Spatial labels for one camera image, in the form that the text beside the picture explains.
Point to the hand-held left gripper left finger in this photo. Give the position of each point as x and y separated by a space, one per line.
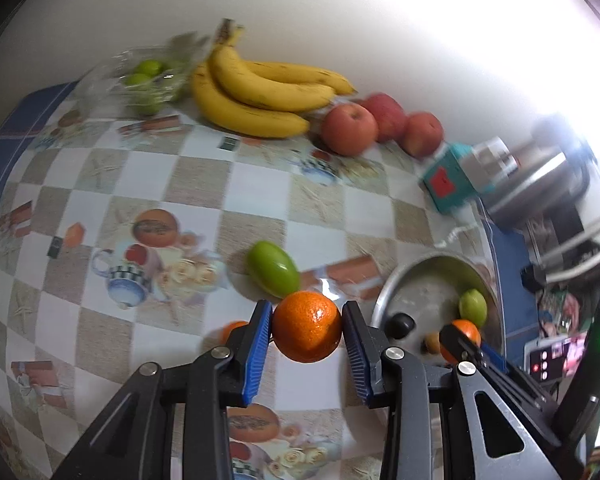
257 355

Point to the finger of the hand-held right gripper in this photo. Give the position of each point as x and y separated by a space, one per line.
452 341
494 358

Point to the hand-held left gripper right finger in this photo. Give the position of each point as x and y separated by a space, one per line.
356 355

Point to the orange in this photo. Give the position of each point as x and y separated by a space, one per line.
232 331
467 332
307 327

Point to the brown kiwi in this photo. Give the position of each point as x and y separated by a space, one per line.
432 343

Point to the black avocado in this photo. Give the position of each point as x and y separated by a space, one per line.
400 325

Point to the metal bowl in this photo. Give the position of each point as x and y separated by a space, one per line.
420 285

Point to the clear bag of green fruits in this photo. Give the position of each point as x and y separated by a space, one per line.
140 80

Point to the green lime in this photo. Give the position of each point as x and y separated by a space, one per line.
472 307

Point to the phone with red lights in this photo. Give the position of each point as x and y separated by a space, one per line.
545 360

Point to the green mango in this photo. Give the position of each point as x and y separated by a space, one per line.
272 267

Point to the small black device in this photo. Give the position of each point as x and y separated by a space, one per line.
532 277

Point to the teal box with red label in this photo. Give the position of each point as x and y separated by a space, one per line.
447 182

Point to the metal pot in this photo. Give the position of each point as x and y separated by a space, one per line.
535 185

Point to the checkered printed tablecloth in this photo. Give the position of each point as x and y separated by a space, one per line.
190 185

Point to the white power adapter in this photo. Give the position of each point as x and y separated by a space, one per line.
492 160

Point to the red apple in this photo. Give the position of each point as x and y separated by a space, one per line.
422 132
387 115
347 127

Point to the yellow banana bunch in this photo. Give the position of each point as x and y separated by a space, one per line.
250 110

